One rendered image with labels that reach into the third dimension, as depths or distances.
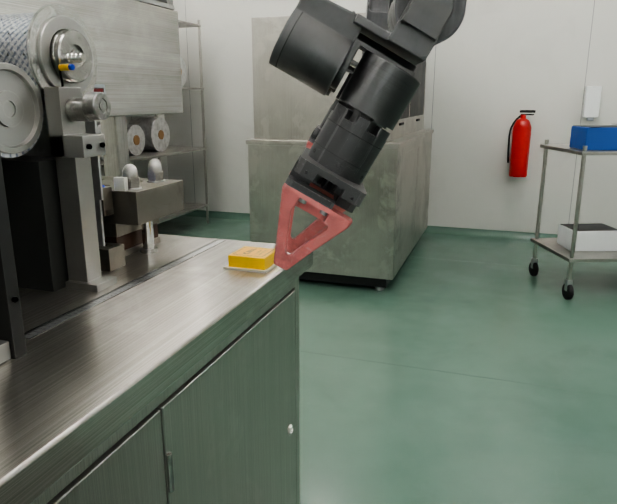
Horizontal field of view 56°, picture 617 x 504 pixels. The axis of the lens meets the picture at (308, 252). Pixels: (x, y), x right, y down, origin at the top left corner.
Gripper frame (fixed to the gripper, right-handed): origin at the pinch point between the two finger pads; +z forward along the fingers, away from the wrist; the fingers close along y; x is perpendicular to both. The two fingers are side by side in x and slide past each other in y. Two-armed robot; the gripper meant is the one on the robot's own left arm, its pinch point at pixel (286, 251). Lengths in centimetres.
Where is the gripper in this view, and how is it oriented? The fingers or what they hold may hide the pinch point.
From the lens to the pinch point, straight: 56.6
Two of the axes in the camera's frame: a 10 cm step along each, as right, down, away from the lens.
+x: 8.7, 4.9, 0.9
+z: -4.9, 8.4, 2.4
